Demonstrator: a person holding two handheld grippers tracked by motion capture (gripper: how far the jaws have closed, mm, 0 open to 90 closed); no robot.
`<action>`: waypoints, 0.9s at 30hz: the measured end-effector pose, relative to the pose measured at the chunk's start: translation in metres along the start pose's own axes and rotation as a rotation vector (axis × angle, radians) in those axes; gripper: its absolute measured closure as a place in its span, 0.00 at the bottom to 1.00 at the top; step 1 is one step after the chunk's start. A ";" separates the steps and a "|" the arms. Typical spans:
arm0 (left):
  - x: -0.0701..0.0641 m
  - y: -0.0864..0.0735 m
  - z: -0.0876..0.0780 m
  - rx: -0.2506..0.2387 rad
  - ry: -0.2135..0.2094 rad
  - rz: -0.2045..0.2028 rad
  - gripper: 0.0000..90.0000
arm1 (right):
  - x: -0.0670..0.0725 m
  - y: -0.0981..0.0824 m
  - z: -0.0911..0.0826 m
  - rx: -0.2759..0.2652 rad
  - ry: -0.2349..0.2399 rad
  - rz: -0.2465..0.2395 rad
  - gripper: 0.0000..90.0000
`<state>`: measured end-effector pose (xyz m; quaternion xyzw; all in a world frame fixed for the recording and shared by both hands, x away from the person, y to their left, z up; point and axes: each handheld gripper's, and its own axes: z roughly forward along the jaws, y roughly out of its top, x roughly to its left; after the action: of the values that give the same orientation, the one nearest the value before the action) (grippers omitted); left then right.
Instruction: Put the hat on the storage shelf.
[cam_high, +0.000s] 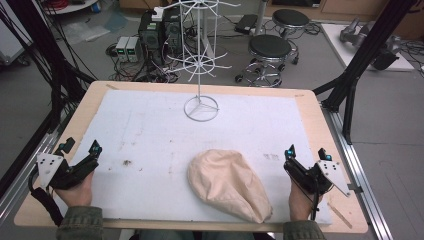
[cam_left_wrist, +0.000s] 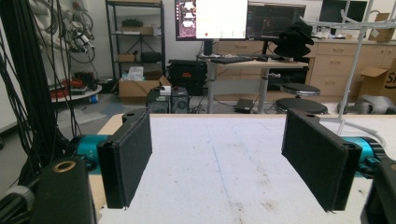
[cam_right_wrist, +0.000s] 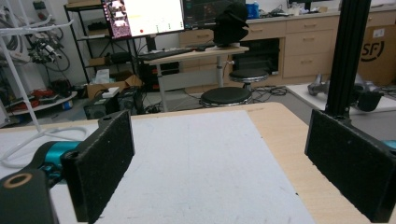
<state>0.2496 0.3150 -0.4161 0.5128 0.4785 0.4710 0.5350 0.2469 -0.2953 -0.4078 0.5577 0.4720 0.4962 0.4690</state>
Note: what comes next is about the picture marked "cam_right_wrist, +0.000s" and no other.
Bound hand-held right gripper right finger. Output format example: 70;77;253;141
304;108;396;224

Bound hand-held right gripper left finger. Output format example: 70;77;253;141
61;109;135;224

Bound black computer case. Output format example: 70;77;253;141
83;88;146;121

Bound black cup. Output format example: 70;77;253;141
356;90;385;113

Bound white low shelf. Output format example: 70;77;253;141
6;91;78;118

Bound grey metal device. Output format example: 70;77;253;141
306;73;332;97

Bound white platform board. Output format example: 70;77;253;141
286;81;396;114

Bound open cardboard box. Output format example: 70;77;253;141
86;71;144;101

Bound red tool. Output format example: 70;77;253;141
30;88;58;101

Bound white foam mat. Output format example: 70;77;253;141
0;110;316;224

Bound cardboard box with black logo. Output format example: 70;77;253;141
357;24;396;87

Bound wooden cabinet with drawers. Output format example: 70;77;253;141
178;5;396;91

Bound black keyboard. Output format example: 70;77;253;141
137;47;196;62

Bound small black round stool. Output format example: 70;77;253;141
229;68;270;91

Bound black under-counter appliance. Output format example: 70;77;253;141
231;38;281;76

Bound black metal shelf rack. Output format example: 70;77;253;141
64;0;140;84

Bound large black round stool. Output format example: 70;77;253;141
199;86;253;108

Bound wooden standing desk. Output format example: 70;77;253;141
138;45;250;113

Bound bright computer monitor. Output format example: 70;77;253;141
102;0;187;40

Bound black cap on stand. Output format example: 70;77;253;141
212;1;250;49

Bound dark computer monitor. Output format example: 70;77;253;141
182;0;248;31

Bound black aluminium post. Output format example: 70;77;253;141
324;0;373;119

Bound white wire rack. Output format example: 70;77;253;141
0;0;89;170

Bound black floor cables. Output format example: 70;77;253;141
251;85;290;104

